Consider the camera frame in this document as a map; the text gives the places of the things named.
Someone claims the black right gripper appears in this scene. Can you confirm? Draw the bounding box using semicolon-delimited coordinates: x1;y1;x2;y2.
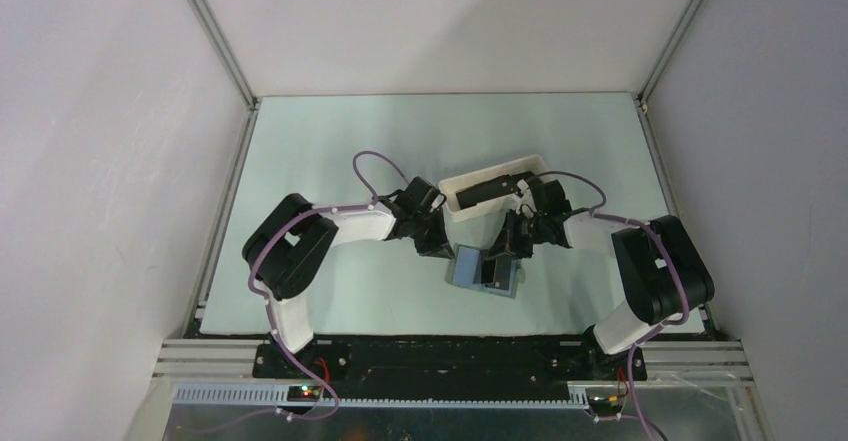
485;208;548;261

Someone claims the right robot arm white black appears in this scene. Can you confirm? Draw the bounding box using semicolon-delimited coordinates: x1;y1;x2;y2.
463;171;715;379

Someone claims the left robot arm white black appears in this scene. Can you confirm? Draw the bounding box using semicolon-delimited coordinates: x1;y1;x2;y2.
241;177;454;378

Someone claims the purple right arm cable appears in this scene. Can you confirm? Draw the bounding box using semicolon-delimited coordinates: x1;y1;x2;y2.
539;170;692;441

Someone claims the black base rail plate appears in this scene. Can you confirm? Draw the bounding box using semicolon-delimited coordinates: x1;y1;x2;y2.
252;335;647;402

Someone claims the black credit card in bin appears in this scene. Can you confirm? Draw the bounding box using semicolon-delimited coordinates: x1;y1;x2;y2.
456;171;534;210

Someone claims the white plastic bin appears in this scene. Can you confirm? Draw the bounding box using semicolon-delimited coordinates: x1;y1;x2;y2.
438;154;548;222

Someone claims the black credit card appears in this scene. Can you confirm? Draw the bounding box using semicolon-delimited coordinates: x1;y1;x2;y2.
456;171;534;210
480;258;513;290

